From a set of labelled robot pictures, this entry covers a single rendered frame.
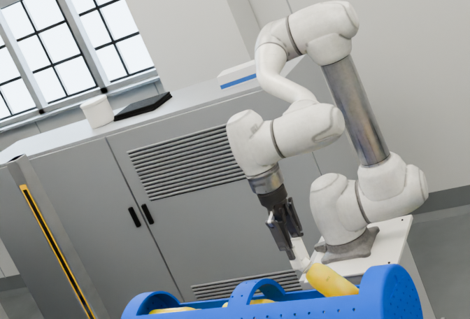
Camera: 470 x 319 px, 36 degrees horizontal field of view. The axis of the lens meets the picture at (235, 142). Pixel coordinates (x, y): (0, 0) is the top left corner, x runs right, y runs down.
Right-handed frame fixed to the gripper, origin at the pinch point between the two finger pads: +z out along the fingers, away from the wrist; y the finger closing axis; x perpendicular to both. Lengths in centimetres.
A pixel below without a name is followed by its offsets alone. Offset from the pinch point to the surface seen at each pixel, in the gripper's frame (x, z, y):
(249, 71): -85, -19, -155
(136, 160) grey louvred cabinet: -156, 6, -132
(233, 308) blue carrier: -21.6, 10.5, 7.5
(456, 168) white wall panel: -41, 103, -270
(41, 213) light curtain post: -117, -16, -28
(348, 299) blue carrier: 13.6, 10.7, 7.4
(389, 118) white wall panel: -70, 60, -267
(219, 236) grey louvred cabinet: -128, 58, -135
